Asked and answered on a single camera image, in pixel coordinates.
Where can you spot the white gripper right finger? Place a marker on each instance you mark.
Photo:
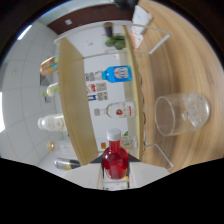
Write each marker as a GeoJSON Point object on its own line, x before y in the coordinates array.
{"type": "Point", "coordinates": [146, 173]}

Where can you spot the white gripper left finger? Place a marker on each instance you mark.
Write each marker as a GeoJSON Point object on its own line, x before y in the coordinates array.
{"type": "Point", "coordinates": [85, 175]}

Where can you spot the red liquid bottle white cap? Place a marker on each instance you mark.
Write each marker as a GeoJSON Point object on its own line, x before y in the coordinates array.
{"type": "Point", "coordinates": [115, 160]}

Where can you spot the clear bottle orange cap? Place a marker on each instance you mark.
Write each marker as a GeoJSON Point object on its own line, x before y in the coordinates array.
{"type": "Point", "coordinates": [131, 142]}

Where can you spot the clear bottle green cap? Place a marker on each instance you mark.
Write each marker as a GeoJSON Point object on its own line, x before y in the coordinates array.
{"type": "Point", "coordinates": [51, 90]}

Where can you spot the yellow drink can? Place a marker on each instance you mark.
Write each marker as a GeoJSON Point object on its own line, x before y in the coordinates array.
{"type": "Point", "coordinates": [49, 66]}

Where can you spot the black silver tall canister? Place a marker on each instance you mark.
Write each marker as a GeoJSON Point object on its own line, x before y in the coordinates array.
{"type": "Point", "coordinates": [66, 164]}

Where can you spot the glass jar wooden lid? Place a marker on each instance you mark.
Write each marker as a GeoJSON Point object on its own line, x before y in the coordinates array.
{"type": "Point", "coordinates": [61, 146]}

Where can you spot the clear drinking glass with ice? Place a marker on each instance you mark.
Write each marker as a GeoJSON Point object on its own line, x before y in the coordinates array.
{"type": "Point", "coordinates": [181, 113]}

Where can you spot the clear bottle red label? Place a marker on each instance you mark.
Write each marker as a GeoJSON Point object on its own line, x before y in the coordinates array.
{"type": "Point", "coordinates": [118, 109]}

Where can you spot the white two-tier wooden shelf rack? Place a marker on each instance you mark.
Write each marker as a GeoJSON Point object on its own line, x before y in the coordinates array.
{"type": "Point", "coordinates": [75, 100]}

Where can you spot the blue liquid bottle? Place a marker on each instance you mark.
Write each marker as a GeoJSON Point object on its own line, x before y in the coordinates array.
{"type": "Point", "coordinates": [116, 73]}

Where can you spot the orange printed menu card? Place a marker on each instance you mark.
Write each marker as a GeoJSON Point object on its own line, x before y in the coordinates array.
{"type": "Point", "coordinates": [136, 38]}

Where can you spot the dark wooden muddler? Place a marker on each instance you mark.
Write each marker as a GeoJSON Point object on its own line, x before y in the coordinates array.
{"type": "Point", "coordinates": [108, 29]}

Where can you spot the white cloth pouch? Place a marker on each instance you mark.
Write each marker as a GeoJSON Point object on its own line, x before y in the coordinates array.
{"type": "Point", "coordinates": [141, 16]}

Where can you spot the brown door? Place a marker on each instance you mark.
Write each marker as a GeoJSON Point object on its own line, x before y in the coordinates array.
{"type": "Point", "coordinates": [86, 16]}

